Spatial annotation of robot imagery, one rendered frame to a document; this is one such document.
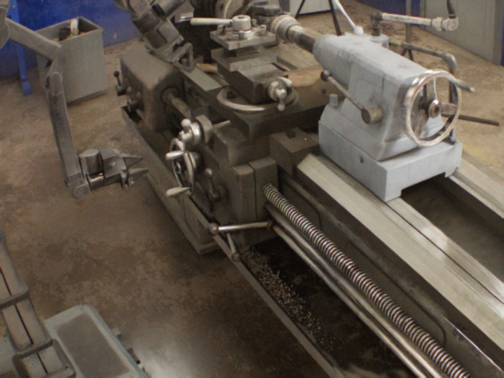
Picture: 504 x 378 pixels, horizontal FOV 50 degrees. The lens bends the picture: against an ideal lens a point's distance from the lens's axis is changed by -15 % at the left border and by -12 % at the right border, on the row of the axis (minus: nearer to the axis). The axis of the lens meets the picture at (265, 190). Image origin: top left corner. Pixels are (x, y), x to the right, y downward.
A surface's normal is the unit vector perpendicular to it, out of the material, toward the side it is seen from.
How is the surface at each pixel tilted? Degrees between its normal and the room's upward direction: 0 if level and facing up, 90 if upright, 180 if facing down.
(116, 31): 90
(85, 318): 0
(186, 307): 0
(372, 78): 82
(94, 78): 90
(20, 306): 90
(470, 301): 36
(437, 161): 90
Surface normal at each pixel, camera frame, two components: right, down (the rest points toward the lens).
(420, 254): -0.55, -0.51
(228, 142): -0.04, -0.84
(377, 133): -0.82, -0.08
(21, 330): 0.61, 0.41
